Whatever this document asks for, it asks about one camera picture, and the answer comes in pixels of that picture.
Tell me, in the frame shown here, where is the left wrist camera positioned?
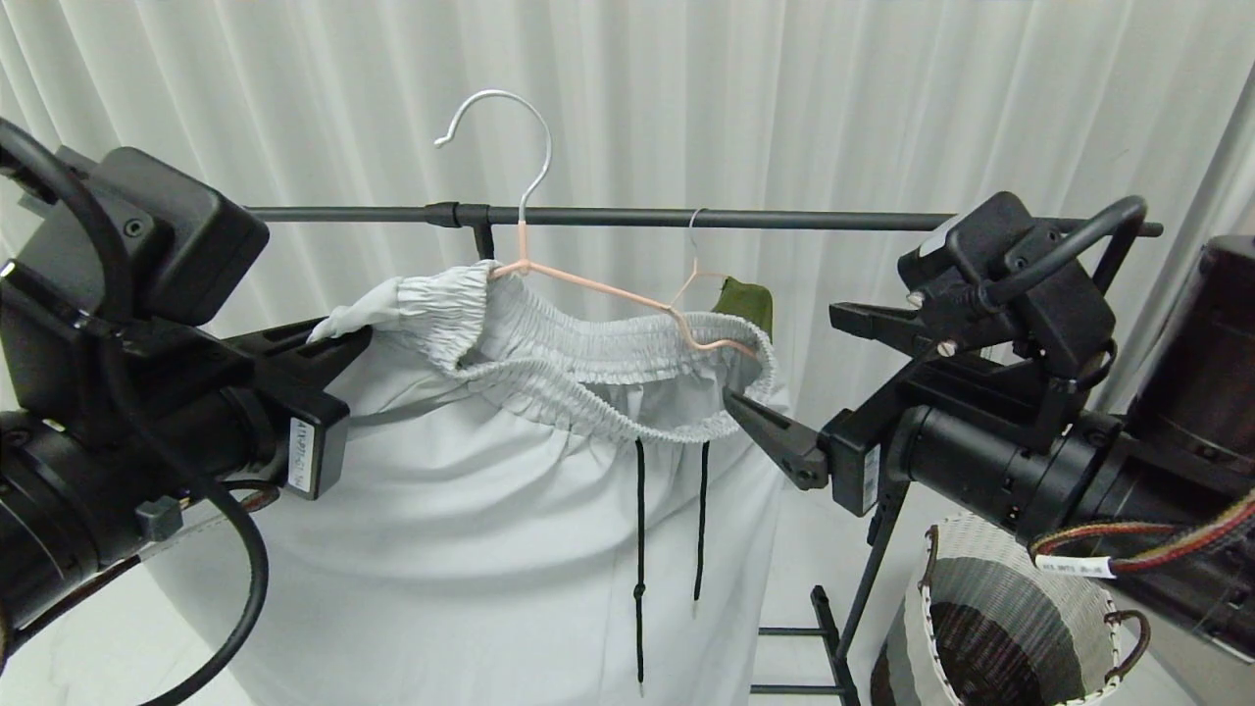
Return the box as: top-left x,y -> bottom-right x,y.
0,145 -> 271,432

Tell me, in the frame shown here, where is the black clothes rack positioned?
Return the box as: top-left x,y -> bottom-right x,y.
243,201 -> 1165,706

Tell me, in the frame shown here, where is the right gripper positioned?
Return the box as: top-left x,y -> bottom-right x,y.
722,301 -> 1130,548

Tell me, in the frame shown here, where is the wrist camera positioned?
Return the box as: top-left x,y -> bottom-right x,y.
897,191 -> 1119,452
0,145 -> 271,432

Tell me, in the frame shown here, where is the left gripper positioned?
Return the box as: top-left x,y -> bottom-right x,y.
0,333 -> 352,640

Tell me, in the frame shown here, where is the green long-sleeved shirt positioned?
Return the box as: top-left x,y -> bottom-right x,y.
711,277 -> 776,344

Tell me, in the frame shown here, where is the pink clothes hanger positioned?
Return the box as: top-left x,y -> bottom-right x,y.
669,207 -> 734,310
434,88 -> 764,361

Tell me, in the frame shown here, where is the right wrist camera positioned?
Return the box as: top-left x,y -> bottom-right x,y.
897,191 -> 1119,452

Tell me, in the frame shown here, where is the white curtain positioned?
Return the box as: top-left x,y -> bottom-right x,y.
0,0 -> 1255,589

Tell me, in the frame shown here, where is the white laundry basket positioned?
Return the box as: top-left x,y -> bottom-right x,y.
870,514 -> 1154,706

